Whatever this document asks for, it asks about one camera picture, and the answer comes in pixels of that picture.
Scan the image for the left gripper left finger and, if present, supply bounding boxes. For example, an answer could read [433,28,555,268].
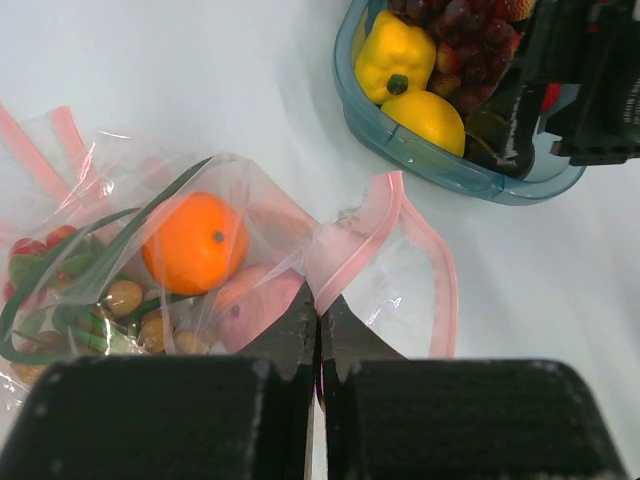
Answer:
[1,288,317,479]

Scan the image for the orange fruit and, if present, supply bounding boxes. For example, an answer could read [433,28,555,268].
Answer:
[141,191,249,295]

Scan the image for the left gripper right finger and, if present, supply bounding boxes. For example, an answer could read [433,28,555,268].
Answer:
[317,300,627,479]

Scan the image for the brown longan bunch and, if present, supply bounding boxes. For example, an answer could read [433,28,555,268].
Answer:
[10,281,219,386]

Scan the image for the teal plastic food tray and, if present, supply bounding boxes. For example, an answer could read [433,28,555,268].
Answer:
[333,1,586,206]

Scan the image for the green spring onion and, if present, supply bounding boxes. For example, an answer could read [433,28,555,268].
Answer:
[0,157,216,364]

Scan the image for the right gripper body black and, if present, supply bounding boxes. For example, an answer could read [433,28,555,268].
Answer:
[523,1,639,166]

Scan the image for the red apple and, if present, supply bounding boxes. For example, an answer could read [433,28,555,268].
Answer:
[540,83,562,114]

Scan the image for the dark red grape bunch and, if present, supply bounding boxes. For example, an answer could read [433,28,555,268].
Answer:
[387,0,533,118]

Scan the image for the clear zip bag pink zipper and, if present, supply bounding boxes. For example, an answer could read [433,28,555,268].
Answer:
[1,148,457,411]

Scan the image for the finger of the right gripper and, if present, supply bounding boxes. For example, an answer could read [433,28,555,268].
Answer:
[464,82,547,180]

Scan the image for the pink dotted zip bag stack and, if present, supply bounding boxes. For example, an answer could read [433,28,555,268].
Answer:
[1,106,137,247]

